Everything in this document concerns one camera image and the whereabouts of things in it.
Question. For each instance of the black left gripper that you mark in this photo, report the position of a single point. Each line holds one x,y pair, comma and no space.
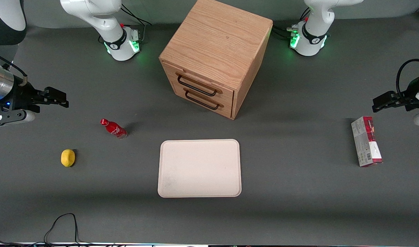
407,99

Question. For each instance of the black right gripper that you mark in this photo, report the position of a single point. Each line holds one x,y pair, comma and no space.
24,96

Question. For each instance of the wooden drawer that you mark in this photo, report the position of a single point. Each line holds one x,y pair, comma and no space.
227,110
226,95

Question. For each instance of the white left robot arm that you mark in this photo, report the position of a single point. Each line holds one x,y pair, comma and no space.
319,13

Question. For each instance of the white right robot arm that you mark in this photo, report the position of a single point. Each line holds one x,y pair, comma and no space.
110,24

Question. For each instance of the wooden drawer cabinet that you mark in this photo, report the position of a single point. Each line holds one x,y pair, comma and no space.
219,37

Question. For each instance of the red grey carton box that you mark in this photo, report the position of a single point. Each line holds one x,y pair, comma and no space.
365,140

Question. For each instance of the yellow lemon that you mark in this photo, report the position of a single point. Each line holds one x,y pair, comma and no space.
68,157

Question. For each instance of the red soda bottle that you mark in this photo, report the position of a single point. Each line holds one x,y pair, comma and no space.
112,128

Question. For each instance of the beige plastic tray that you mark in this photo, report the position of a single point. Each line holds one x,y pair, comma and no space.
199,168

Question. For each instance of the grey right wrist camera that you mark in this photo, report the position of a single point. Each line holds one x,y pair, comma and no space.
13,117

